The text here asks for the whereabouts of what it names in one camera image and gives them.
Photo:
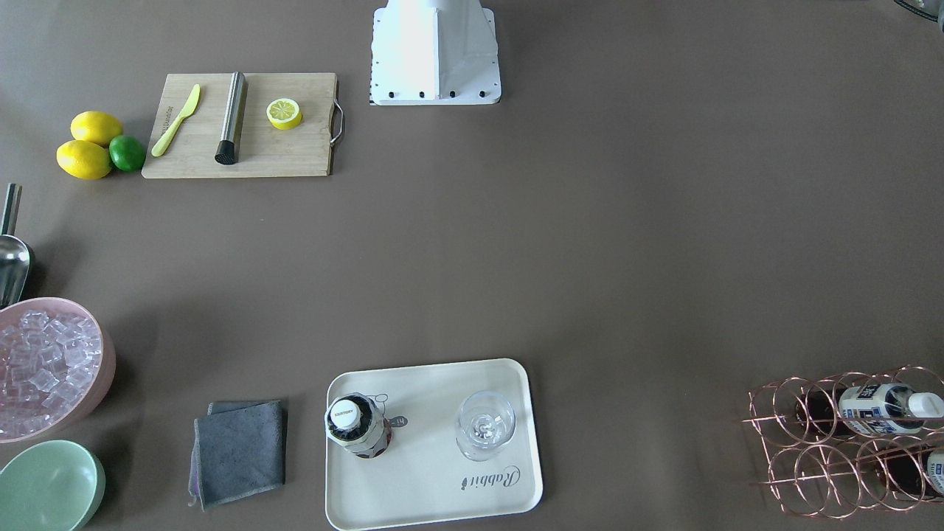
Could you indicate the yellow plastic knife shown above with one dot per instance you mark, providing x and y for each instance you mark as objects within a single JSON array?
[{"x": 186, "y": 111}]

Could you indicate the clear wine glass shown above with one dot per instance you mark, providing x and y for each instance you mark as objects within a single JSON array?
[{"x": 485, "y": 423}]

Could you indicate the grey folded cloth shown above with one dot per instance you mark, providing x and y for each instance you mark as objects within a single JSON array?
[{"x": 238, "y": 451}]

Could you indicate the green lime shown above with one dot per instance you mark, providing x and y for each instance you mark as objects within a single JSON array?
[{"x": 127, "y": 153}]

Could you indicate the upper whole lemon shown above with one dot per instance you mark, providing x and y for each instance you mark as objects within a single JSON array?
[{"x": 97, "y": 127}]

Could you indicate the bamboo cutting board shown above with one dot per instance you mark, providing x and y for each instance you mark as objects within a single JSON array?
[{"x": 262, "y": 150}]

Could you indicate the half lemon slice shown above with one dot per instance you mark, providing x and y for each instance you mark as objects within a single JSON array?
[{"x": 284, "y": 113}]

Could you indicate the tea bottle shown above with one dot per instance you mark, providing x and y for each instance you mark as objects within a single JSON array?
[
  {"x": 867, "y": 410},
  {"x": 355, "y": 423},
  {"x": 916, "y": 472}
]

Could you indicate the steel ice scoop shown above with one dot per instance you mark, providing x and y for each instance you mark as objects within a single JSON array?
[{"x": 16, "y": 255}]

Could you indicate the cream tray with bear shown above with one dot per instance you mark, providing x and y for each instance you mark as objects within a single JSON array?
[{"x": 422, "y": 476}]

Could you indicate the copper wire bottle basket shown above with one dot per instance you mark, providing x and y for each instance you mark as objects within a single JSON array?
[{"x": 828, "y": 477}]

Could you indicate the mint green bowl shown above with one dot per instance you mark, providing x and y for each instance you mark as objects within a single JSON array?
[{"x": 53, "y": 485}]

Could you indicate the lower whole lemon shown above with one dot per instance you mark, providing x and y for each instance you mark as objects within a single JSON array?
[{"x": 83, "y": 159}]

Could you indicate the whole lemon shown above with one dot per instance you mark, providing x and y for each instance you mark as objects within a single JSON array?
[
  {"x": 97, "y": 127},
  {"x": 83, "y": 159}
]

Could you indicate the pink bowl of ice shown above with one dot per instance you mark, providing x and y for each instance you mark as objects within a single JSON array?
[{"x": 58, "y": 363}]

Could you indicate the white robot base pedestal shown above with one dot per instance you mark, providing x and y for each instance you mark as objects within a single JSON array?
[{"x": 434, "y": 53}]

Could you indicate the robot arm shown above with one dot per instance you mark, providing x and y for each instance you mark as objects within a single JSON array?
[{"x": 929, "y": 9}]

